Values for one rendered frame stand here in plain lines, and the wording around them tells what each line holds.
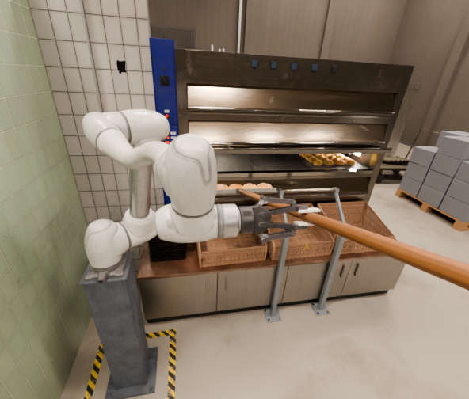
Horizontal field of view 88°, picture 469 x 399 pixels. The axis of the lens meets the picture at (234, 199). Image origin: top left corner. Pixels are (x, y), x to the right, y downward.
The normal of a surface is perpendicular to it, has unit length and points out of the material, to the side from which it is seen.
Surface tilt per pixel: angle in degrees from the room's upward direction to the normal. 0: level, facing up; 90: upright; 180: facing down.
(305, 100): 70
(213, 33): 90
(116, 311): 90
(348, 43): 90
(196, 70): 90
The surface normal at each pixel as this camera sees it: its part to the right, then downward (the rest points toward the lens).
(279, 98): 0.18, 0.12
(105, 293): 0.20, 0.45
